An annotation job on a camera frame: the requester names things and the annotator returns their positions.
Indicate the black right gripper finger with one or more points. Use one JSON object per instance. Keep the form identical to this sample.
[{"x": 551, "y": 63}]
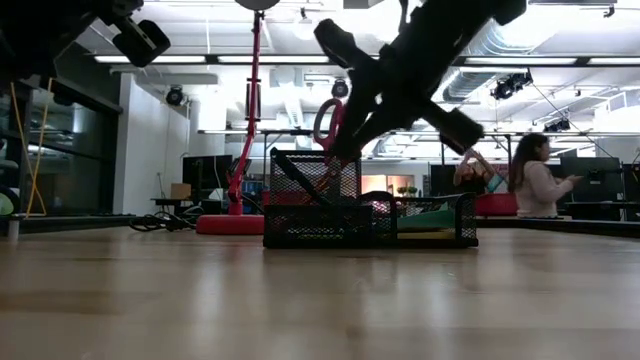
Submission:
[
  {"x": 387, "y": 120},
  {"x": 362, "y": 100}
]

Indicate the black pen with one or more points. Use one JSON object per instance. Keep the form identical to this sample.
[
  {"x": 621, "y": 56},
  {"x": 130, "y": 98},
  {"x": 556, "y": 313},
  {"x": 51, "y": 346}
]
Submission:
[{"x": 300, "y": 177}]

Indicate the teal sticky note pad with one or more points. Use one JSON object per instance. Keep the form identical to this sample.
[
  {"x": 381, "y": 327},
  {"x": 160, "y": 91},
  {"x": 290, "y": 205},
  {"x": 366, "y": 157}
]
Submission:
[{"x": 430, "y": 219}]

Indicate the yellow sticky note pad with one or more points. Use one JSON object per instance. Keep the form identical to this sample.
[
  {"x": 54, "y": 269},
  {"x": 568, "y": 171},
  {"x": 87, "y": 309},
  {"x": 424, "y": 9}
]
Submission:
[{"x": 425, "y": 234}]

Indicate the black mesh desk organizer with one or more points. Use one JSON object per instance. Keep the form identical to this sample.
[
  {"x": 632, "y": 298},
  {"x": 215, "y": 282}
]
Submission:
[{"x": 320, "y": 227}]

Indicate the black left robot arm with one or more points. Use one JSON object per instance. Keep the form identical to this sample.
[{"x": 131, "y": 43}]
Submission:
[{"x": 35, "y": 35}]

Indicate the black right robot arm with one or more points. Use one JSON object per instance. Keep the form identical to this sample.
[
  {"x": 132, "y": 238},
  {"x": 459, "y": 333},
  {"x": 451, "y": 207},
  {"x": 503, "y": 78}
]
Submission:
[{"x": 510, "y": 9}]

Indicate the round black ceiling spotlight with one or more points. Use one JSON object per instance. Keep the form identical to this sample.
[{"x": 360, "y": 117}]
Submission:
[
  {"x": 340, "y": 89},
  {"x": 174, "y": 95}
]

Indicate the black ceiling spotlight cluster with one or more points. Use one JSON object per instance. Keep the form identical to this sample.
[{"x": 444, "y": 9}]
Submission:
[{"x": 505, "y": 89}]

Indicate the person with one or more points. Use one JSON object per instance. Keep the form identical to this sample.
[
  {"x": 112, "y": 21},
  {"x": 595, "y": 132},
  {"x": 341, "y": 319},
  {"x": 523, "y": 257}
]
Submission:
[
  {"x": 470, "y": 175},
  {"x": 537, "y": 185}
]

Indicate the red desk lamp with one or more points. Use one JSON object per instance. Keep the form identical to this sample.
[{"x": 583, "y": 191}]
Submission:
[{"x": 254, "y": 100}]

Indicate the red plastic crate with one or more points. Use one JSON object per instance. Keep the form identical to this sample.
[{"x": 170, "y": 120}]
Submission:
[{"x": 497, "y": 205}]

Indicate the brown cardboard box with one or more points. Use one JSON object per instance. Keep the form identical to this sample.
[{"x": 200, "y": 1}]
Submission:
[{"x": 181, "y": 191}]

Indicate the black computer monitor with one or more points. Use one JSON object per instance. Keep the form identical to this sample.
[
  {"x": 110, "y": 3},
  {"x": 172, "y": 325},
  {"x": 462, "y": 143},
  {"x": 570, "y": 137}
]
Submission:
[{"x": 600, "y": 177}]

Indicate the black frame light bar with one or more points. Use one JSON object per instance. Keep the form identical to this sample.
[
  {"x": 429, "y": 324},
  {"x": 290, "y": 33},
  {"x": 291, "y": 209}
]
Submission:
[{"x": 270, "y": 59}]

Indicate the colourful patchwork wall hanging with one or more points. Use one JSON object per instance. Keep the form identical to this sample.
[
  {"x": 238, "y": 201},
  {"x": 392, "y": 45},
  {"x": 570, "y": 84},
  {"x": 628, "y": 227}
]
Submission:
[{"x": 496, "y": 183}]

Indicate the black aluminium table frame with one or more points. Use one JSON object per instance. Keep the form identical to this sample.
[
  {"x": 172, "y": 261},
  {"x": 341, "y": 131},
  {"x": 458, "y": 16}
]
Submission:
[{"x": 575, "y": 227}]

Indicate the white post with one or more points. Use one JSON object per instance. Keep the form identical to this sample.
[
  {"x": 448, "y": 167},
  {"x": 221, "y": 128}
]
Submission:
[{"x": 13, "y": 230}]

